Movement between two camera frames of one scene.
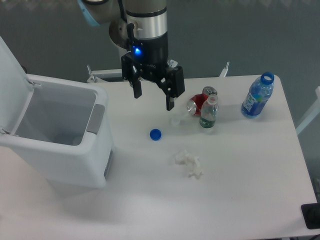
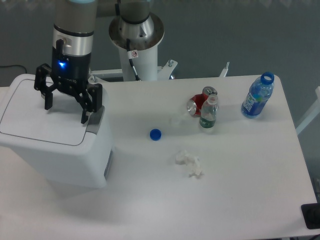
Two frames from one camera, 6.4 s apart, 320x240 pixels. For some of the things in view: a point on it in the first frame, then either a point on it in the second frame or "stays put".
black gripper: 149,57 to 73,69
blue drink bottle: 260,91 stays put
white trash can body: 66,135 stays put
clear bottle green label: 209,111 stays put
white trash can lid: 16,91 to 26,116
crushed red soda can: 195,104 stays put
